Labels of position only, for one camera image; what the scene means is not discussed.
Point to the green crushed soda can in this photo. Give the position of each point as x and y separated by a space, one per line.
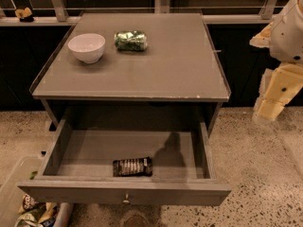
131 40

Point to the clear plastic snack bin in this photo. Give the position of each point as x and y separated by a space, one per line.
11 195

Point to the black rxbar chocolate bar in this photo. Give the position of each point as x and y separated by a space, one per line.
132 167

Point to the white ceramic bowl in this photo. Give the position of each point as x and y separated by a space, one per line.
88 47

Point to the metal window railing frame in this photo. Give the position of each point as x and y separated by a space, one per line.
68 12

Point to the small yellow black object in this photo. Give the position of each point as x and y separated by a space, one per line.
24 14

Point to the grey cabinet counter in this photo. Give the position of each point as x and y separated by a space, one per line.
178 65

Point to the grey top drawer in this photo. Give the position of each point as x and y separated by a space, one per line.
129 155

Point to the snack bags in bin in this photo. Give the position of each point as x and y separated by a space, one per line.
36 214

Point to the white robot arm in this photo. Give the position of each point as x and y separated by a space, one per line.
284 39

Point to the metal drawer knob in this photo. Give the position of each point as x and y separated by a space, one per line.
126 200

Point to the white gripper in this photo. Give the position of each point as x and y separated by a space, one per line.
288 35

